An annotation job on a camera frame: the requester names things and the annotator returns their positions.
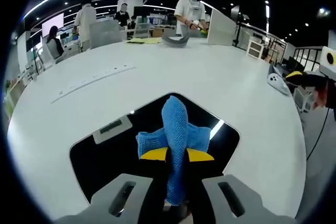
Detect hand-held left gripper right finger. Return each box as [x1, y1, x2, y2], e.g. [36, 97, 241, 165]
[185, 147, 295, 224]

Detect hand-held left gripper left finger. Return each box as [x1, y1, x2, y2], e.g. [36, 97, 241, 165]
[56, 147, 169, 224]

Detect blue cleaning cloth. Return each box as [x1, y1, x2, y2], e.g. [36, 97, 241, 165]
[135, 95, 212, 206]

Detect person's right hand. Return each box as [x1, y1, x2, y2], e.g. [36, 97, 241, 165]
[312, 81, 336, 111]

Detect white handheld device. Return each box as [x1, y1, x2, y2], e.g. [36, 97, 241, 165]
[267, 72, 289, 95]

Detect white small cabinet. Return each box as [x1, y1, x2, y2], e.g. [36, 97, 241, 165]
[246, 39, 265, 59]

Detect black stand with lamp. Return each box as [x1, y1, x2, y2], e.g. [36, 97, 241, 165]
[230, 5, 249, 48]

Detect white desk partition panel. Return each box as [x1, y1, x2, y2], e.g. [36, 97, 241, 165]
[207, 8, 237, 46]

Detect white table socket strip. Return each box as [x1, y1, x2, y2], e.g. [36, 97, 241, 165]
[50, 64, 137, 104]

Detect grey curved object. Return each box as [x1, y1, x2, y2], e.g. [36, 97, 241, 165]
[161, 34, 191, 49]

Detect brown cardboard box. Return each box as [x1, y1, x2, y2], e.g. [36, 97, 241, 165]
[152, 26, 176, 37]

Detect yellow paper sheets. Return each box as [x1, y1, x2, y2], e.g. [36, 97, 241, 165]
[125, 37, 163, 45]

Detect grey mesh office chair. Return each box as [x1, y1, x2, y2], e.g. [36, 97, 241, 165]
[89, 20, 123, 49]

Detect white office chair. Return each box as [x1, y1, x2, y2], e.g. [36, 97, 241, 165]
[133, 22, 152, 38]

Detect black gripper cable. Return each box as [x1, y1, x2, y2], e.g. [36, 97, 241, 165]
[306, 105, 330, 161]

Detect pink wall screen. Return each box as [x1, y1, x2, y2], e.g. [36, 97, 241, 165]
[41, 13, 65, 38]

